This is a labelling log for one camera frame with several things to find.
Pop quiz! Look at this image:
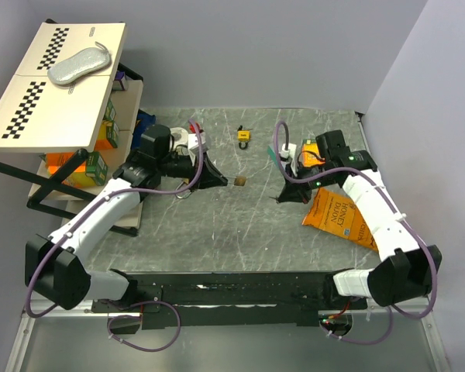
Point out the aluminium rail frame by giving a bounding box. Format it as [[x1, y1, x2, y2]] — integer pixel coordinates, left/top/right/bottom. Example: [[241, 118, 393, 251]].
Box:
[[3, 112, 450, 372]]

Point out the blue snack bag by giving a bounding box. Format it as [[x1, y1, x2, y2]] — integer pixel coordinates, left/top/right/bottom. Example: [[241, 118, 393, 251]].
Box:
[[133, 109, 156, 140]]

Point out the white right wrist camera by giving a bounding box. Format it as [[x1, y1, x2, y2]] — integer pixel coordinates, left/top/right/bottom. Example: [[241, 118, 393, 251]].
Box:
[[278, 143, 297, 163]]

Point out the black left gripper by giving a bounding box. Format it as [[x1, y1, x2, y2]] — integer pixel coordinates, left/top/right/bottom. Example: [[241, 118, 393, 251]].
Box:
[[157, 150, 227, 192]]

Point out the checkerboard calibration board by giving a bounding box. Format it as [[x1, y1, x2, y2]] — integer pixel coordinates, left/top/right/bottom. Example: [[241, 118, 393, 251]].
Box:
[[0, 22, 127, 153]]

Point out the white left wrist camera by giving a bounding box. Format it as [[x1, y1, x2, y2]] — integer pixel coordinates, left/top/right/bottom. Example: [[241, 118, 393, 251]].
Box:
[[188, 130, 210, 156]]

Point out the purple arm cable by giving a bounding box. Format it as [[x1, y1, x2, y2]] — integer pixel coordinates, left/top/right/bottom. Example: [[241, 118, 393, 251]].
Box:
[[25, 119, 206, 353], [274, 120, 439, 346]]

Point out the black frame beige shelf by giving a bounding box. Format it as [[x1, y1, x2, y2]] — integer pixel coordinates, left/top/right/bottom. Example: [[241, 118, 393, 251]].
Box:
[[0, 18, 145, 238]]

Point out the green tea box upper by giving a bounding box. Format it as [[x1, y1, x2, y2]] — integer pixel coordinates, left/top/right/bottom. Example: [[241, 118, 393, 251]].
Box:
[[103, 98, 116, 122]]

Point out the large brass padlock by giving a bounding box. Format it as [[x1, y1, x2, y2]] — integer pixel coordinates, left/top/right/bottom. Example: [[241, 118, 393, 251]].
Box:
[[174, 180, 194, 200]]

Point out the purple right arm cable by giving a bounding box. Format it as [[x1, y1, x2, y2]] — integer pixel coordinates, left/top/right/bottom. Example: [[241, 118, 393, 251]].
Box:
[[274, 120, 439, 346]]

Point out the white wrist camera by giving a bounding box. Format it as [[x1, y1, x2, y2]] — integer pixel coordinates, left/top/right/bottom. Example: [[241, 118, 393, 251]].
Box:
[[188, 130, 210, 156], [278, 143, 297, 163]]

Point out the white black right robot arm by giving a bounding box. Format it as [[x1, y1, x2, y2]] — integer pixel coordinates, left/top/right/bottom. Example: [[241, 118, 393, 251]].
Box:
[[272, 122, 442, 309]]

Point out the teal white small box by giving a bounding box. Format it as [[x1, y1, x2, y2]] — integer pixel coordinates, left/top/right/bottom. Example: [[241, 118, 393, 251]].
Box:
[[267, 144, 281, 168]]

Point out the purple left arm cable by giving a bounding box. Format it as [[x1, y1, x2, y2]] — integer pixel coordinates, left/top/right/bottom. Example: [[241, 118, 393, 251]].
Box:
[[25, 119, 206, 353]]

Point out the silver glitter pouch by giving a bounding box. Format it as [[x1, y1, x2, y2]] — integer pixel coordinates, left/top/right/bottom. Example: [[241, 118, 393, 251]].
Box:
[[47, 42, 112, 86]]

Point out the green orange juice carton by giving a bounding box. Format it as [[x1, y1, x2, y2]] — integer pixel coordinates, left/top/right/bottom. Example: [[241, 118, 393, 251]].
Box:
[[94, 120, 119, 150]]

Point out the purple white small box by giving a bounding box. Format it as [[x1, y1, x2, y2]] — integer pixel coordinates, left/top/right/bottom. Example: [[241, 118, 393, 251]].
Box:
[[112, 71, 128, 91]]

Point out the orange honey dijon chip bag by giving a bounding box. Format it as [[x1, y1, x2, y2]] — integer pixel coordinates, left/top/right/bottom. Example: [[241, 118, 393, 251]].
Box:
[[301, 188, 378, 252]]

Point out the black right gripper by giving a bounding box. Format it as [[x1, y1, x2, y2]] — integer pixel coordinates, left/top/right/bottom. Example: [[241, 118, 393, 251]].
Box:
[[277, 160, 336, 205]]

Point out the small brass padlock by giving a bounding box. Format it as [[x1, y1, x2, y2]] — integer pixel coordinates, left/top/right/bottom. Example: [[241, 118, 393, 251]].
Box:
[[227, 175, 247, 187]]

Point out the yellow padlock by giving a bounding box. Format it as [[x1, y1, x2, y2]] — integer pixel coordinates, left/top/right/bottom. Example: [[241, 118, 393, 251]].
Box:
[[237, 126, 251, 150]]

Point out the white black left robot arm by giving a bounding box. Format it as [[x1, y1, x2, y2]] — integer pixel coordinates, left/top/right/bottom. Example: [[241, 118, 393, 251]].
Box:
[[25, 122, 228, 312]]

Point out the green yellow tea box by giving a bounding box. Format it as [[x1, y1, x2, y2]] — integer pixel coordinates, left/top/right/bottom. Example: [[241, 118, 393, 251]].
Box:
[[64, 151, 108, 188]]

